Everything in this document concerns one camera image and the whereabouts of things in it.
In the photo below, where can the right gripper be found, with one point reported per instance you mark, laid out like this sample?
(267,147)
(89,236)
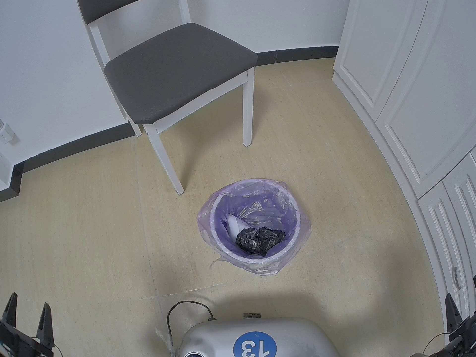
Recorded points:
(466,329)

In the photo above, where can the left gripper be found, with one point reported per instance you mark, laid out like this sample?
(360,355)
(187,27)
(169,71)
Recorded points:
(18,342)

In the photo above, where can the black plastic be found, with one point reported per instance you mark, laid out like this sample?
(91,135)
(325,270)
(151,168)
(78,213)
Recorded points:
(256,240)

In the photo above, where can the purple plastic bag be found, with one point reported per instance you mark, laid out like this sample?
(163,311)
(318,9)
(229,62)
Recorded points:
(260,203)

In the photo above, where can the white plastic wrapper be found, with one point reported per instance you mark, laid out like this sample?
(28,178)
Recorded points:
(235,229)

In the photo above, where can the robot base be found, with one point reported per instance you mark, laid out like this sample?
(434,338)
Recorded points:
(223,337)

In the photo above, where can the white trash bin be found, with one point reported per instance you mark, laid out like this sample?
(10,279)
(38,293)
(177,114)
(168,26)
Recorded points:
(219,243)

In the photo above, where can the white wardrobe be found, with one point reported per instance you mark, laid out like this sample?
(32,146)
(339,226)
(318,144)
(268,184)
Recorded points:
(409,69)

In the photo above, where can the white chair grey seat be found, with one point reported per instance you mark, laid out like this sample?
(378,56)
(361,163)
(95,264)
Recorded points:
(178,69)

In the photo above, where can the white wall socket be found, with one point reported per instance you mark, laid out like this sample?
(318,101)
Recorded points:
(7,136)

